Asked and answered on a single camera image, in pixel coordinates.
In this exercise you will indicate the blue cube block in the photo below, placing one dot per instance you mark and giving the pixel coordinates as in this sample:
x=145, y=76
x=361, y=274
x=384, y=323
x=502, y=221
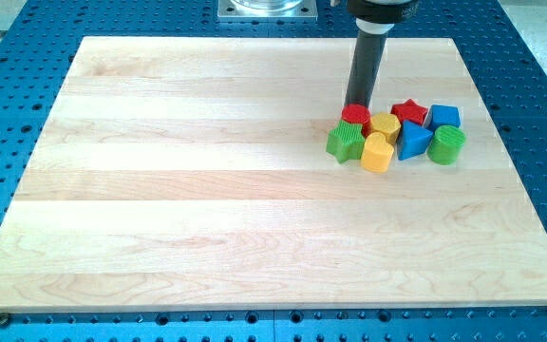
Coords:
x=440, y=114

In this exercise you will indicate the black robot arm flange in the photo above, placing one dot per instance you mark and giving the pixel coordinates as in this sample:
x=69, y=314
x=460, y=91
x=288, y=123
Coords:
x=380, y=16

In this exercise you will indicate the green star block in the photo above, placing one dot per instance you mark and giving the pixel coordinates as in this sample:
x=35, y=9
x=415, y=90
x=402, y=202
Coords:
x=346, y=141

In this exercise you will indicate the red star block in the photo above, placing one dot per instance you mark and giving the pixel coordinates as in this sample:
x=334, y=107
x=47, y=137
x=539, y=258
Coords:
x=410, y=111

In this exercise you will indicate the wooden board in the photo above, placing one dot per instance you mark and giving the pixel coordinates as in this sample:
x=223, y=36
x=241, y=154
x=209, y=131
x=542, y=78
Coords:
x=190, y=174

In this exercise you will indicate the red cylinder block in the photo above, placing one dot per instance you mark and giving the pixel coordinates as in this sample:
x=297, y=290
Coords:
x=357, y=114

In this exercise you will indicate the yellow heart block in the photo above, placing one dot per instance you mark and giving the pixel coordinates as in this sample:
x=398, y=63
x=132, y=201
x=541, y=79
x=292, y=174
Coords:
x=377, y=153

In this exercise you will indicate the yellow hexagon block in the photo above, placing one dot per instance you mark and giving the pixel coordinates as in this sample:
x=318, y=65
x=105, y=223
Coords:
x=388, y=124

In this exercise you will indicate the blue triangle block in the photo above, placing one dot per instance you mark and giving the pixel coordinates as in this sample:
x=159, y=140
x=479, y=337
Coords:
x=414, y=140

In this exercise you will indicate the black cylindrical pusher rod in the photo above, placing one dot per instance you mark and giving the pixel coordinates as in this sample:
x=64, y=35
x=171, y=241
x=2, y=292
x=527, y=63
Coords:
x=367, y=57

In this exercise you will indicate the green cylinder block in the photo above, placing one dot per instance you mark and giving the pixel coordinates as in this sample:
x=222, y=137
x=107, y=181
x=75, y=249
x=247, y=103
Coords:
x=446, y=145

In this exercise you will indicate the blue perforated table plate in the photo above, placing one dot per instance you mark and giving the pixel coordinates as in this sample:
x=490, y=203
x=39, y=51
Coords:
x=37, y=50

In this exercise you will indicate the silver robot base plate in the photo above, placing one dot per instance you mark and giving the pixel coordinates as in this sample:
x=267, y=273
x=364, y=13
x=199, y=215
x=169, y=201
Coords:
x=266, y=10

